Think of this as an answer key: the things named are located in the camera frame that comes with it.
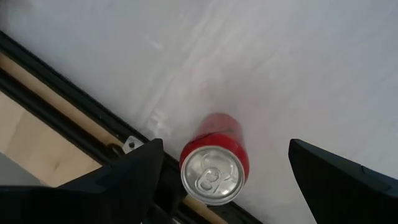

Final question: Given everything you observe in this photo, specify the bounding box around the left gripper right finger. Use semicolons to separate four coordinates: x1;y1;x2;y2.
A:
288;138;398;224

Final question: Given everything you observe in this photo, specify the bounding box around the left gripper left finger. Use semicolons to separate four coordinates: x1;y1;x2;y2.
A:
0;138;165;224

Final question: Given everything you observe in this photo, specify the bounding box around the red Coke can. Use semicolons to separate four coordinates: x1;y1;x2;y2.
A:
179;112;250;206

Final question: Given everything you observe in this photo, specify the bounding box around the white tabletop sheet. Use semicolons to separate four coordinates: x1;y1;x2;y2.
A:
0;0;398;224

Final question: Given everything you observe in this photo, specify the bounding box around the silver corner bracket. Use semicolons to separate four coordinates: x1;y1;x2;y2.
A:
122;136;146;155

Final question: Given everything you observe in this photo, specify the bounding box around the black aluminium table frame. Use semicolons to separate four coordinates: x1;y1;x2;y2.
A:
0;29;264;224

